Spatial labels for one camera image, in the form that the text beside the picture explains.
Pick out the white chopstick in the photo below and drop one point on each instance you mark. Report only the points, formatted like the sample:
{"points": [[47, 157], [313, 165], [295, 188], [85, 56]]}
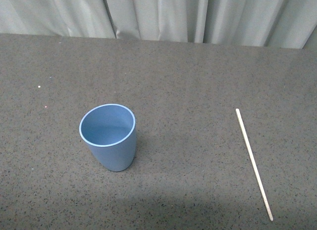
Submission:
{"points": [[254, 165]]}

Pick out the blue plastic cup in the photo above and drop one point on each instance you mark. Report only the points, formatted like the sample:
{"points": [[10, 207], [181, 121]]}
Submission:
{"points": [[109, 131]]}

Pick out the grey curtain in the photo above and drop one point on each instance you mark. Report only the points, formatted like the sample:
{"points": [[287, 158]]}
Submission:
{"points": [[276, 23]]}

